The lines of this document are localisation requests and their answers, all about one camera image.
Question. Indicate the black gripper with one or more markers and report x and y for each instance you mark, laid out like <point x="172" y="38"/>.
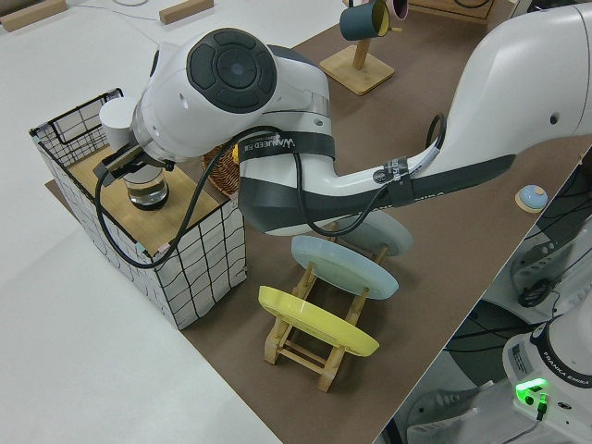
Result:
<point x="159" y="164"/>

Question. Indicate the glass cup with white top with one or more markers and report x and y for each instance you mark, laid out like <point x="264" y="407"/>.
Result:
<point x="147" y="192"/>

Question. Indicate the pink mug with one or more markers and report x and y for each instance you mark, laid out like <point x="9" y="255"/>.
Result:
<point x="398" y="9"/>

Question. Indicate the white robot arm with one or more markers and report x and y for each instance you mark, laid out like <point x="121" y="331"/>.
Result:
<point x="277" y="92"/>

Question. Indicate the wooden basket lid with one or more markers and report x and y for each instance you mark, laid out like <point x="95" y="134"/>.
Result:
<point x="143" y="222"/>

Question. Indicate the brown wicker basket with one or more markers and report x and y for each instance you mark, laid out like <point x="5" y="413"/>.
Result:
<point x="222" y="171"/>

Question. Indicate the wooden block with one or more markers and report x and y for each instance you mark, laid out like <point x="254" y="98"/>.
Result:
<point x="32" y="16"/>
<point x="185" y="11"/>

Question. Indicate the light blue plate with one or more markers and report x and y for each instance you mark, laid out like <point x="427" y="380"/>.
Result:
<point x="342" y="268"/>

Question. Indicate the yellow plate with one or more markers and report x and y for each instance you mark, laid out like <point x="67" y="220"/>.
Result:
<point x="314" y="319"/>

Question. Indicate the brown table mat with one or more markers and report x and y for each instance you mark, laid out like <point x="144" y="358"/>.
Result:
<point x="370" y="139"/>

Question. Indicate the wooden mug tree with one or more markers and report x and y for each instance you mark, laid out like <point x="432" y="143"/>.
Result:
<point x="358" y="69"/>

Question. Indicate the wooden plate rack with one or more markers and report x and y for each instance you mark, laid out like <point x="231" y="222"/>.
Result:
<point x="300" y="356"/>

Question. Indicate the grey plate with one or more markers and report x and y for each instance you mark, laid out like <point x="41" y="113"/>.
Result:
<point x="388" y="236"/>

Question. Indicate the dark blue mug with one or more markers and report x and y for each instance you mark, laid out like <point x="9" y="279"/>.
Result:
<point x="358" y="20"/>

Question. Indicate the wooden cabinet box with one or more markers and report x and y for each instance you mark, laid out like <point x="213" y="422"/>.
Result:
<point x="435" y="11"/>

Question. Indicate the white power strip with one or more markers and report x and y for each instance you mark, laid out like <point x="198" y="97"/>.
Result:
<point x="532" y="261"/>

